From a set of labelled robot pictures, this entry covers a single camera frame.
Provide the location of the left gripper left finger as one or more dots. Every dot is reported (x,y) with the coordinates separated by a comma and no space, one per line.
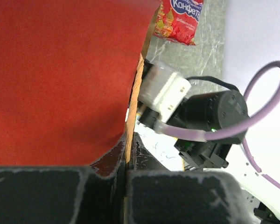
(91,194)

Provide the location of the red candy snack bag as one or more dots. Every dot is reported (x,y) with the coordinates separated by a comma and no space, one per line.
(177,20)

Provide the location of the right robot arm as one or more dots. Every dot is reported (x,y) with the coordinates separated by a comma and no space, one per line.
(211,131)

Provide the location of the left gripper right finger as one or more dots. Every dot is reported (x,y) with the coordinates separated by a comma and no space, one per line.
(156,195)

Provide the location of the small whiteboard orange frame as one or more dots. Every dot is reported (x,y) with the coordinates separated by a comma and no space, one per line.
(160,146)

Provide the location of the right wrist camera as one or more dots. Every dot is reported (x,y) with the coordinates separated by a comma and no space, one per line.
(162,89)

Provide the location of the red paper bag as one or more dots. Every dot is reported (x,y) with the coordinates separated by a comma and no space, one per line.
(66,73)

